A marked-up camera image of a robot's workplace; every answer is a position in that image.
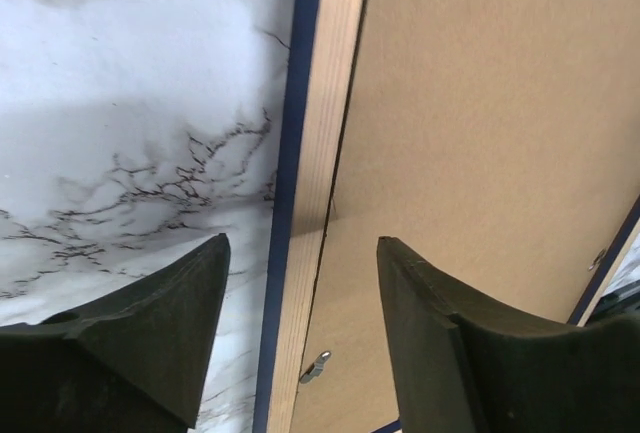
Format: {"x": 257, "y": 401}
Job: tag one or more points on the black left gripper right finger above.
{"x": 463, "y": 361}

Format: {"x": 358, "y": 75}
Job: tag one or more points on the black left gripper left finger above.
{"x": 134, "y": 360}

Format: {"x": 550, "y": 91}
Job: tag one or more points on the blue wooden picture frame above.
{"x": 300, "y": 178}

